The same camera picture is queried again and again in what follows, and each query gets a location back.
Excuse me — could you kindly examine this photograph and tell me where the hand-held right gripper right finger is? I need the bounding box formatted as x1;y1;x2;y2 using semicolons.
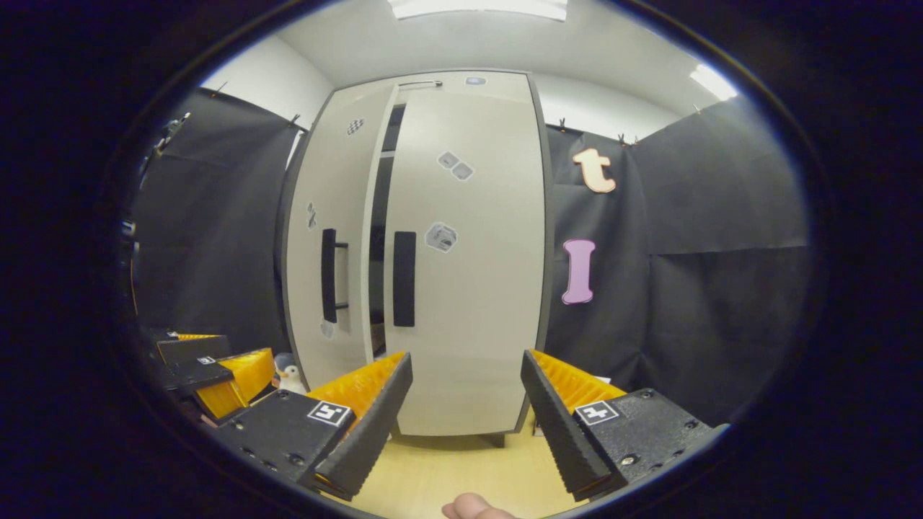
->
521;350;725;504

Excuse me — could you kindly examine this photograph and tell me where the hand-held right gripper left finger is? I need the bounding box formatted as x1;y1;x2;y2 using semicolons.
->
213;351;414;502

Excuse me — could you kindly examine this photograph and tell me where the white cabinet door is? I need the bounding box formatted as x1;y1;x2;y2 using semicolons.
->
382;88;547;437
281;85;399;394

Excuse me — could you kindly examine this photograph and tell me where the white shoe cabinet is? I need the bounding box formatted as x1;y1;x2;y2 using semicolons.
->
278;68;556;449

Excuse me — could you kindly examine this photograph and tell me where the white cabinet drawer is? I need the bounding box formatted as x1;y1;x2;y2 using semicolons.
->
335;70;532;94

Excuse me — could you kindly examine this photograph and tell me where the penguin plush toy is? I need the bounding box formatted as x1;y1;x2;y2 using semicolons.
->
274;352;309;396

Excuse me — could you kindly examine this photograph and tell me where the ceiling light panel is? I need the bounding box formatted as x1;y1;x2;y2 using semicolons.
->
389;0;568;21
689;63;740;102

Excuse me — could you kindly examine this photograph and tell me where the black door handle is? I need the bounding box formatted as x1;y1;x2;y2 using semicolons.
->
321;229;350;324
393;231;418;328

